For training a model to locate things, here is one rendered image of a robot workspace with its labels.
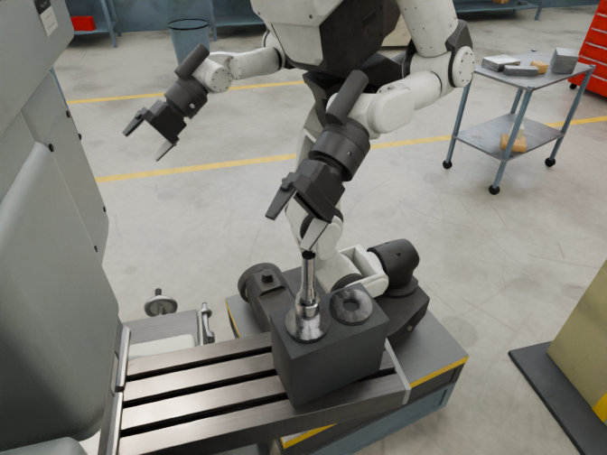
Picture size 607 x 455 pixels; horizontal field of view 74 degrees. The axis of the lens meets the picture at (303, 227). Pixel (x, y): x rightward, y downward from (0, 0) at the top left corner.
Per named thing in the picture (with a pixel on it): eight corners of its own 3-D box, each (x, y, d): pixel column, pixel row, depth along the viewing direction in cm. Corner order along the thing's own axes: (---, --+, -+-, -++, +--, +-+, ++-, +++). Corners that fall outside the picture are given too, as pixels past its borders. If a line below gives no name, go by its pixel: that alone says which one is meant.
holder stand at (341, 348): (272, 364, 95) (267, 309, 83) (353, 331, 102) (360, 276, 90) (293, 409, 87) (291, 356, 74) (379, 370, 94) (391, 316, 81)
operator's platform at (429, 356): (366, 300, 230) (374, 248, 205) (446, 406, 182) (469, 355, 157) (234, 350, 205) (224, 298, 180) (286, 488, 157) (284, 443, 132)
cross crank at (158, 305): (148, 311, 153) (140, 290, 145) (180, 305, 155) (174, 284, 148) (145, 346, 141) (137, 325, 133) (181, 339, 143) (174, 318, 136)
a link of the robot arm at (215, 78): (189, 102, 110) (217, 71, 111) (210, 115, 104) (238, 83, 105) (161, 71, 101) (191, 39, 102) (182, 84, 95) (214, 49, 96)
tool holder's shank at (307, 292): (307, 288, 78) (308, 246, 71) (319, 298, 76) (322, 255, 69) (295, 297, 76) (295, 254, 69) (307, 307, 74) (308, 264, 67)
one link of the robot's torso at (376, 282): (359, 263, 166) (362, 238, 158) (387, 296, 152) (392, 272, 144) (314, 278, 160) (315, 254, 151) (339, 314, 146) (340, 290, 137)
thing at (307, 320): (307, 307, 83) (307, 288, 79) (323, 320, 80) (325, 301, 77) (290, 320, 80) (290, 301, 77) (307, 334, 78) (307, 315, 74)
